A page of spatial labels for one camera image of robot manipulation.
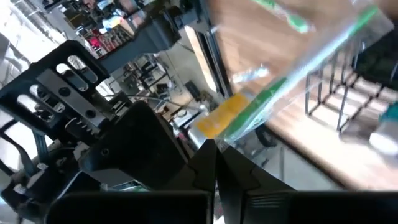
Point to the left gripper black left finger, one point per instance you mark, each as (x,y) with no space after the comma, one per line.
(202,174)

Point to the black aluminium table frame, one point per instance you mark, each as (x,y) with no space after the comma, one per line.
(217,62)

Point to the blue toothbrush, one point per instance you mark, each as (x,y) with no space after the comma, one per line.
(250,74)

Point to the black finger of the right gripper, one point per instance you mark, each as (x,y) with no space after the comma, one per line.
(140,146)

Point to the green toothbrush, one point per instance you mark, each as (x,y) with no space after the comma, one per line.
(297,23)
(264,102)

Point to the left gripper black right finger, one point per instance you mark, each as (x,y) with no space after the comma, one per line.
(236,177)

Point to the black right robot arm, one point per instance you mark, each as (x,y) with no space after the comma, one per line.
(18,199)

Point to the blue mouthwash bottle white cap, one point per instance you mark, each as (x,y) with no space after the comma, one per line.
(384,141)

